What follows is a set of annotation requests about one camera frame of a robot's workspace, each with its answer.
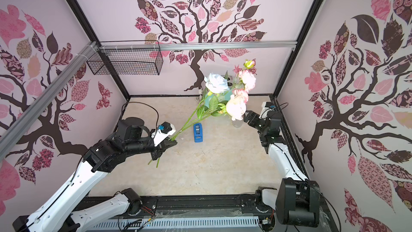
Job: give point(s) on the mint green toaster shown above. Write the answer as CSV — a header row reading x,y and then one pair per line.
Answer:
x,y
222,90

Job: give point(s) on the glass jar pink lid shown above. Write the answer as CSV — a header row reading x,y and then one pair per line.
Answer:
x,y
237,123

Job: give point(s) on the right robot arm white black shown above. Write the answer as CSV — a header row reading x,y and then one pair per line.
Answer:
x,y
297,201

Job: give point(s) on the artificial flower bouquet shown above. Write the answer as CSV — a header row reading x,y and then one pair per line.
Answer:
x,y
243,82

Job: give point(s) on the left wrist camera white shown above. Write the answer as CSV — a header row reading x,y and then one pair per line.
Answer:
x,y
162,132

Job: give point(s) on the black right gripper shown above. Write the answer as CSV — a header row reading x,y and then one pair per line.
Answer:
x,y
253,118

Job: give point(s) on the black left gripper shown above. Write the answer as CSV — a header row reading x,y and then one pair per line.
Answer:
x,y
161,147

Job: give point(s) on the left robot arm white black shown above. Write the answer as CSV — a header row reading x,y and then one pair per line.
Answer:
x,y
58,214

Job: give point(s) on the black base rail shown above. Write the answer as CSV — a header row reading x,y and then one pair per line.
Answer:
x,y
231,205

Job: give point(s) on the black wire basket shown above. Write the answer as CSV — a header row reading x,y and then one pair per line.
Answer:
x,y
127,58

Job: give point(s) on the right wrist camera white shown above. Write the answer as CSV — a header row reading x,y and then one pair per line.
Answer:
x,y
266,107

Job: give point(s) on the aluminium frame rail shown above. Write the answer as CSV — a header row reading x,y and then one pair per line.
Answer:
x,y
22,125

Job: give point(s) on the white slotted cable duct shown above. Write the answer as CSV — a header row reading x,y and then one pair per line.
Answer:
x,y
176,224

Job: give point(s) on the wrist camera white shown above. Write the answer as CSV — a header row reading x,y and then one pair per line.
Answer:
x,y
162,132
266,107

